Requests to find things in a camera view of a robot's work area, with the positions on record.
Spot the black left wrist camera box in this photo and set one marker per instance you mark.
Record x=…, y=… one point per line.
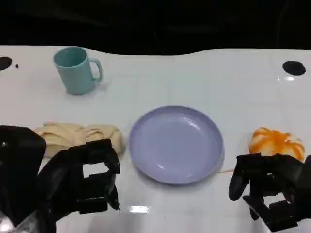
x=19, y=165

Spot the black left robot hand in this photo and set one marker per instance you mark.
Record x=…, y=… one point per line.
x=63, y=184

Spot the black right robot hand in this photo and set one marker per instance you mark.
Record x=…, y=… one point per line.
x=286, y=179

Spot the beige towel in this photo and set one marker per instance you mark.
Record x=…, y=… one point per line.
x=68, y=136

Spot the lilac plate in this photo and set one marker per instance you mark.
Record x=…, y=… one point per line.
x=175, y=145

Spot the orange and white bread roll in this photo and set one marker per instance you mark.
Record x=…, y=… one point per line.
x=274, y=143

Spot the pale green mug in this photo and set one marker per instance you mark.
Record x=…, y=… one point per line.
x=75, y=77

